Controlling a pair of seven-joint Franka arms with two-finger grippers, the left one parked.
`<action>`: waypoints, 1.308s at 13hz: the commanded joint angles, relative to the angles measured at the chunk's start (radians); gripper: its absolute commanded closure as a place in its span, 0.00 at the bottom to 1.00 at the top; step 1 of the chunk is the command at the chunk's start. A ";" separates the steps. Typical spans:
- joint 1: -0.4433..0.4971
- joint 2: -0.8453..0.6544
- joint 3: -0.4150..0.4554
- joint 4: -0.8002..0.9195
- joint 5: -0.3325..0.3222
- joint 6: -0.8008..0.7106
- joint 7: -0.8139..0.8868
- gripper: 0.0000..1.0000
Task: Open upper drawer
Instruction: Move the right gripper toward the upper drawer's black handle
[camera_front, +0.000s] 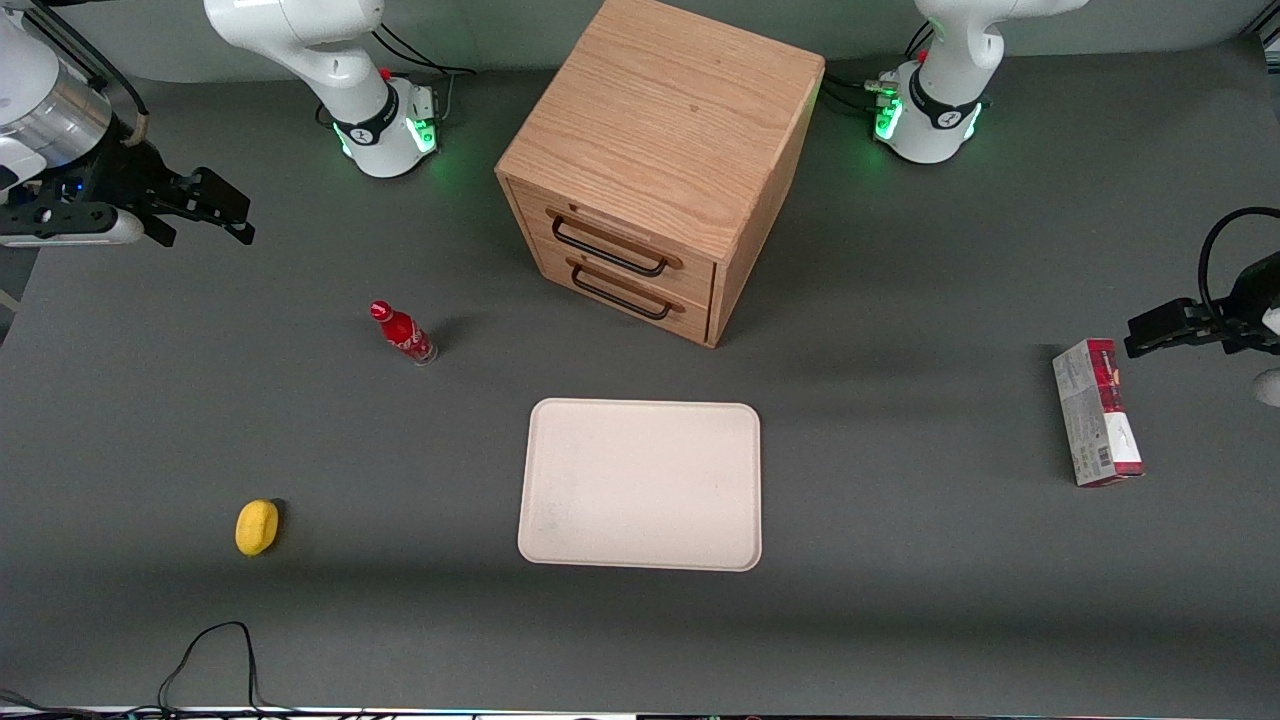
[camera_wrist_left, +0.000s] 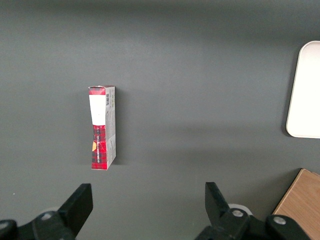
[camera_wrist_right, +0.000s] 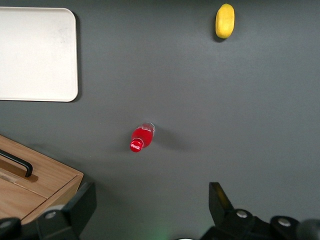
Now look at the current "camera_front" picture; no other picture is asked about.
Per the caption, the black metal drawer handle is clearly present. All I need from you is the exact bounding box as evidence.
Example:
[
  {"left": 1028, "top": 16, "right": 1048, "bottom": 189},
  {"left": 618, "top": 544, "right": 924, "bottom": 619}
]
[
  {"left": 547, "top": 206, "right": 685, "bottom": 279},
  {"left": 566, "top": 256, "right": 687, "bottom": 322}
]

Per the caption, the wooden drawer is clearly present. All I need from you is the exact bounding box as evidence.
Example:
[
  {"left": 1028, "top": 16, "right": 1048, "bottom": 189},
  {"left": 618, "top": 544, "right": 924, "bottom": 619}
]
[
  {"left": 508, "top": 178, "right": 718, "bottom": 307},
  {"left": 530, "top": 236, "right": 713, "bottom": 347}
]

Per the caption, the wooden drawer cabinet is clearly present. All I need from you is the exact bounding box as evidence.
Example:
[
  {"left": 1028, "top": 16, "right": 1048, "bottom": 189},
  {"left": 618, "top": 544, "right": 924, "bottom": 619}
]
[{"left": 494, "top": 0, "right": 827, "bottom": 349}]

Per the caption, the red and grey carton box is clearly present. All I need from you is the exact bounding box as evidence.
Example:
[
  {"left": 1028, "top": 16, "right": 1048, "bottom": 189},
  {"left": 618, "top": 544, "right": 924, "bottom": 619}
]
[{"left": 1052, "top": 338, "right": 1147, "bottom": 488}]

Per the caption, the red cola bottle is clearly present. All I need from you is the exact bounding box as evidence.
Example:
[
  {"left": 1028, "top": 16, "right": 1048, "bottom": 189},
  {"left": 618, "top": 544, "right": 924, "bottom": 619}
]
[{"left": 369, "top": 300, "right": 439, "bottom": 367}]

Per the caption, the yellow lemon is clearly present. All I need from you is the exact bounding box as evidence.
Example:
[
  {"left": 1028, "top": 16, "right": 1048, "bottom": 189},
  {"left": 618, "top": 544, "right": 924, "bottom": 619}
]
[{"left": 235, "top": 499, "right": 281, "bottom": 557}]

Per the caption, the beige plastic tray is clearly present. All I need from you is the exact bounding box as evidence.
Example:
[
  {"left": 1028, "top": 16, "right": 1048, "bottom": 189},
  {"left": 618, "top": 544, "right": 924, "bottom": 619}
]
[{"left": 517, "top": 398, "right": 763, "bottom": 573}]

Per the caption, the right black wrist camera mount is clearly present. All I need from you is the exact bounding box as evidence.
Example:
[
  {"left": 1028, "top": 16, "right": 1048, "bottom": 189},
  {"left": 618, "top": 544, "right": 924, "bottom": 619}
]
[{"left": 0, "top": 138, "right": 201, "bottom": 237}]

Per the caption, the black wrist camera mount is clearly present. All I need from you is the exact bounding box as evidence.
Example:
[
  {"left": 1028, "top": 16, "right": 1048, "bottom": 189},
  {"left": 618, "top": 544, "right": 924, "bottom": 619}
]
[
  {"left": 1205, "top": 250, "right": 1280, "bottom": 357},
  {"left": 0, "top": 138, "right": 201, "bottom": 237}
]

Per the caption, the black looped gripper cable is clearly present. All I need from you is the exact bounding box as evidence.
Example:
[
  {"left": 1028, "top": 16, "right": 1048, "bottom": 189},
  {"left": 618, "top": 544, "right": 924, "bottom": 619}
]
[{"left": 1197, "top": 206, "right": 1280, "bottom": 323}]

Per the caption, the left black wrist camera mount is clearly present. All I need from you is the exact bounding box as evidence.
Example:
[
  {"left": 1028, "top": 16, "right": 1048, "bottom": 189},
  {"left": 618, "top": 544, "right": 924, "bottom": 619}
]
[{"left": 1205, "top": 250, "right": 1280, "bottom": 357}]

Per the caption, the black cable with beige tape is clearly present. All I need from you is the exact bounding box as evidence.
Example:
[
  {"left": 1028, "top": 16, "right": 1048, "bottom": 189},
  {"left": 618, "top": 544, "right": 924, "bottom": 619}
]
[{"left": 15, "top": 0, "right": 153, "bottom": 149}]

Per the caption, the black cable on table edge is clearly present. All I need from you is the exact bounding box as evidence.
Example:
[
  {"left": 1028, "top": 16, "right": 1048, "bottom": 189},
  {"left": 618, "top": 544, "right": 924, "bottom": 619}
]
[{"left": 157, "top": 621, "right": 301, "bottom": 717}]

